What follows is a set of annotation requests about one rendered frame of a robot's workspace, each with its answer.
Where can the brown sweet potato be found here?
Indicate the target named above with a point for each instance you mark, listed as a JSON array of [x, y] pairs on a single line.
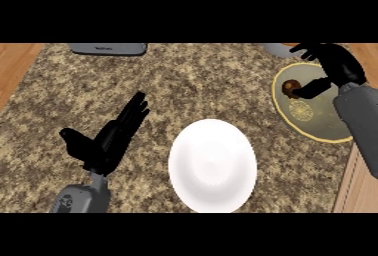
[[289, 87]]

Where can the olive plate with yellow rim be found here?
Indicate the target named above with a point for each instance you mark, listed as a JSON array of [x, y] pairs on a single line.
[[315, 116]]

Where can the white bowl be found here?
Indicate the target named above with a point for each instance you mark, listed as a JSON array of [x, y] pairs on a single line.
[[213, 166]]

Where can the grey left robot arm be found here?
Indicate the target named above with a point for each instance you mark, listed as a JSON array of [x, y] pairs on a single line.
[[83, 197]]

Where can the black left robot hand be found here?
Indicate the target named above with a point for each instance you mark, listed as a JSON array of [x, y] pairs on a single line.
[[111, 140]]

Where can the pale grey object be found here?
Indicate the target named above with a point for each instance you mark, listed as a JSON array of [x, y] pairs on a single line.
[[278, 49]]

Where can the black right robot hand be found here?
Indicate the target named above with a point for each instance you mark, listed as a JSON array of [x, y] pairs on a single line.
[[340, 65]]

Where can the grey flat appliance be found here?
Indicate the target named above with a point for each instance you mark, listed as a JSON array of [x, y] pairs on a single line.
[[108, 49]]

